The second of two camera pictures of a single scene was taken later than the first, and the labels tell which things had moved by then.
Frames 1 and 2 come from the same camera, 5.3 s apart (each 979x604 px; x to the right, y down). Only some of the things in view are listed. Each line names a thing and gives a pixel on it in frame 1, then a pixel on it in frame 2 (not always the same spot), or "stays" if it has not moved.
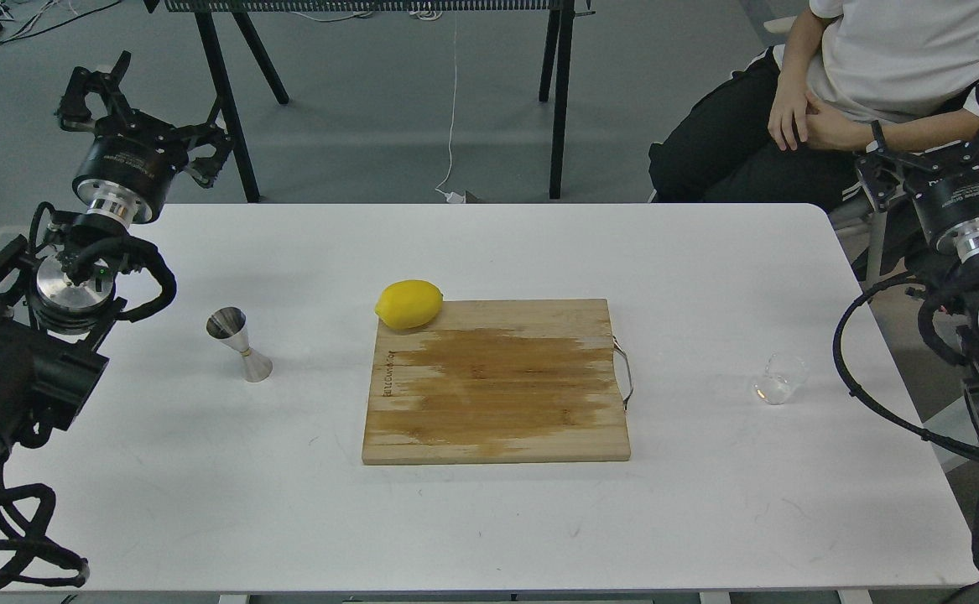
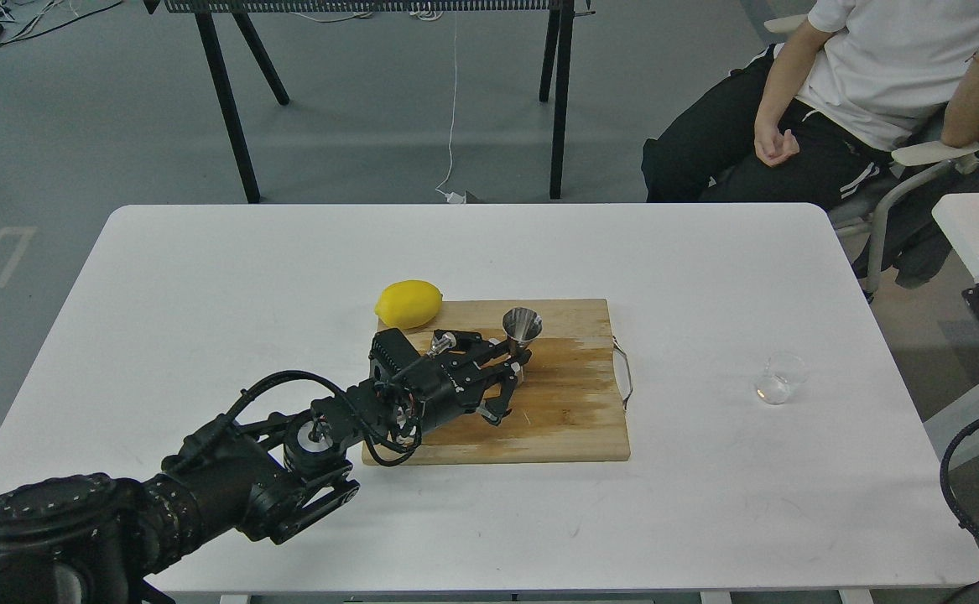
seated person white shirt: (790, 124) stays
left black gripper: (127, 173) -> (418, 393)
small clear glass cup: (783, 373) stays
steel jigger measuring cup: (231, 325) -> (520, 325)
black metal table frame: (557, 44) stays
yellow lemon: (408, 304) stays
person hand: (791, 101) -> (773, 147)
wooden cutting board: (497, 381) stays
